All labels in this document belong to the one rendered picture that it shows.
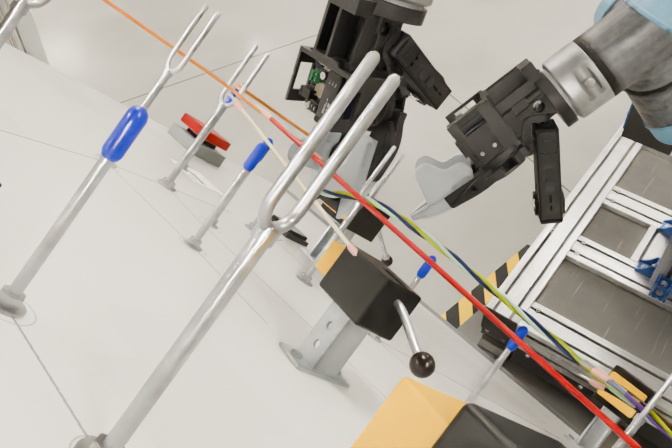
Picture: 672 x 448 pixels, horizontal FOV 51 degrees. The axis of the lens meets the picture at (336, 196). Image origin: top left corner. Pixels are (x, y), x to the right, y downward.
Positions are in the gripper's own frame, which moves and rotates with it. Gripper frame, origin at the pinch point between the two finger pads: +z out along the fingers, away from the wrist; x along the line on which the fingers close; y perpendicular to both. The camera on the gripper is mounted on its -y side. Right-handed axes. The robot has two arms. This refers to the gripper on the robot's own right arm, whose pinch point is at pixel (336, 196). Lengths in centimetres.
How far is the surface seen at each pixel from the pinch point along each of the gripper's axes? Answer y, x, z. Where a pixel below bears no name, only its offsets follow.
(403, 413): 37, 37, -18
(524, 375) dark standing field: -115, -18, 72
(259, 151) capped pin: 19.3, 9.5, -10.0
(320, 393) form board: 22.9, 24.4, -2.8
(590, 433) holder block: -24.7, 25.5, 17.4
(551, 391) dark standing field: -117, -10, 72
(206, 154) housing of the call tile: 0.2, -22.4, 6.8
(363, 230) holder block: -3.6, 2.0, 3.2
